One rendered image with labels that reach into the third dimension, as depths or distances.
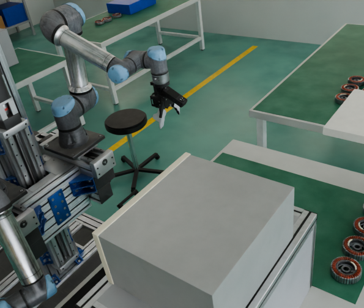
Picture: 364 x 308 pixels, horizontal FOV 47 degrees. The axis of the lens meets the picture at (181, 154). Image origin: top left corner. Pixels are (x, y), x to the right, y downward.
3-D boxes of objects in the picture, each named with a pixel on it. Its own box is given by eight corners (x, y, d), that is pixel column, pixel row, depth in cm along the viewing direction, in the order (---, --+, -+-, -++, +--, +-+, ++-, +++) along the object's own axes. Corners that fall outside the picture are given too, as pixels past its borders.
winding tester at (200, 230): (107, 282, 124) (91, 233, 113) (192, 198, 151) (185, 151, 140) (218, 348, 103) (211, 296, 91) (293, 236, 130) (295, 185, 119)
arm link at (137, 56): (116, 56, 177) (137, 57, 172) (130, 46, 185) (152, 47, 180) (120, 73, 181) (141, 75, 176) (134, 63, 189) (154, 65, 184)
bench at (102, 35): (65, 93, 523) (47, 35, 482) (159, 42, 642) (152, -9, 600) (115, 107, 474) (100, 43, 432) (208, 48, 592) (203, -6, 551)
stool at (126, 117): (98, 179, 361) (81, 123, 330) (136, 151, 392) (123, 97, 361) (144, 198, 331) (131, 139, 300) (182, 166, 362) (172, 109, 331)
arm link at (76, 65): (66, 115, 214) (41, 8, 181) (84, 101, 225) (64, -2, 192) (84, 120, 209) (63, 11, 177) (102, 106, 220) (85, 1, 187)
